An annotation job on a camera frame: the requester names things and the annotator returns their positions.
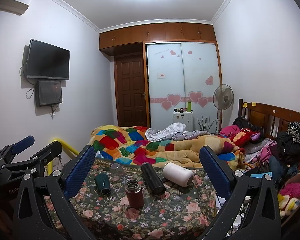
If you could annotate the wooden bed headboard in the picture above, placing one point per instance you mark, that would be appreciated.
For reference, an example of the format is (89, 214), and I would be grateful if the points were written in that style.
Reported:
(272, 119)

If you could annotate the floral green quilt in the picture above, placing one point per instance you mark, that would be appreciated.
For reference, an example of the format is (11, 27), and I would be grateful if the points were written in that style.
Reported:
(180, 213)

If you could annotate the yellow plush toy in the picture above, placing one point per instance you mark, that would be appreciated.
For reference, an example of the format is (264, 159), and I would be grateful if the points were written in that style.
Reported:
(287, 204)

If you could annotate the black thermos bottle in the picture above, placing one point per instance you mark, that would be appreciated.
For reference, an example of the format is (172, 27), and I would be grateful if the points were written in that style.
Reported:
(152, 180)

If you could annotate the white small cabinet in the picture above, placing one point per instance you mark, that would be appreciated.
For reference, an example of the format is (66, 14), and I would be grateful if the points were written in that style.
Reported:
(185, 118)

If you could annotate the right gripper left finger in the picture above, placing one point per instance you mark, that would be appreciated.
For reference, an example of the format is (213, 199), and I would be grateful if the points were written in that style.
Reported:
(32, 220)

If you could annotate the red plush toy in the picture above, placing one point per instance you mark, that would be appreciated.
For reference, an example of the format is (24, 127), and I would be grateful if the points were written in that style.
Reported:
(244, 136)

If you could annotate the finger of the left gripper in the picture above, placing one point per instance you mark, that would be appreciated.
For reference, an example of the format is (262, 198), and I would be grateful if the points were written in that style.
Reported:
(36, 163)
(8, 153)

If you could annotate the grey white crumpled sheet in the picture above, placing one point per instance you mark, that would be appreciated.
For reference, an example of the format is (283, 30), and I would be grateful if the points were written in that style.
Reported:
(175, 132)

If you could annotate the colourful patchwork blanket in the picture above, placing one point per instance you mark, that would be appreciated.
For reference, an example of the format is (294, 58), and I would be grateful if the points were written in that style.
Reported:
(129, 146)

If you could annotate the clear glass cup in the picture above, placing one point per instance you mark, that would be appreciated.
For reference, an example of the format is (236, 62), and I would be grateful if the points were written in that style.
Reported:
(116, 171)

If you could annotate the red thermos cup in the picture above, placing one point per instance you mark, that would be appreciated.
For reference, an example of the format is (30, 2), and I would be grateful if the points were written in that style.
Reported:
(134, 194)

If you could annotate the yellow padded bed rail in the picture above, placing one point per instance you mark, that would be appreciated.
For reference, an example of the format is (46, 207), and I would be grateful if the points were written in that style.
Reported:
(57, 163)

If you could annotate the sliding wardrobe with hearts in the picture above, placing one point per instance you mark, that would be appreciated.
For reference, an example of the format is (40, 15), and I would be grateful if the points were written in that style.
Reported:
(178, 72)

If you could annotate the wall mounted black television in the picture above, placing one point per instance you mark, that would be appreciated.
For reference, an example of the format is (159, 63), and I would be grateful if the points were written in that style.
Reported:
(46, 61)

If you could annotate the standing electric fan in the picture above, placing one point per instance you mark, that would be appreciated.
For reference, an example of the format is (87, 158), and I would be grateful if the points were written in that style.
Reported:
(223, 98)

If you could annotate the dark green faceted cup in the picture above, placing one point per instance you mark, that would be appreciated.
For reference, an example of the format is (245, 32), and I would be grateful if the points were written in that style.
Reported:
(103, 184)

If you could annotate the light blue box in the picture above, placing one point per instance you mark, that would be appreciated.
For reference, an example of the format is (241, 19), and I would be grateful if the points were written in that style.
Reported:
(260, 175)

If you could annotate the green bottle on cabinet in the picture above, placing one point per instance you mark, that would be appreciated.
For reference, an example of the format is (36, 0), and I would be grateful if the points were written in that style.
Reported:
(189, 106)

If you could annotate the white thermos cup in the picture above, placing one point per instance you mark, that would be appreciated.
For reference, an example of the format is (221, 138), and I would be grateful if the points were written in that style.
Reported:
(177, 174)

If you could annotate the overhead wooden cabinets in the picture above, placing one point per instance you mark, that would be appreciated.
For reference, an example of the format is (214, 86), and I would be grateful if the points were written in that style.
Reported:
(130, 39)

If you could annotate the brown wooden door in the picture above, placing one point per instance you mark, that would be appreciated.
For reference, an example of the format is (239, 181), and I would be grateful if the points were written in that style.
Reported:
(130, 91)

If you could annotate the small wall mounted screen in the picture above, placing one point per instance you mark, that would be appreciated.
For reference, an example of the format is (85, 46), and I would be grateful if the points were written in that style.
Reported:
(48, 93)

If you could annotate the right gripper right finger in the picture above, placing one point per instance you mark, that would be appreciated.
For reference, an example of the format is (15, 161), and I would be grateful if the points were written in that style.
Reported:
(261, 219)

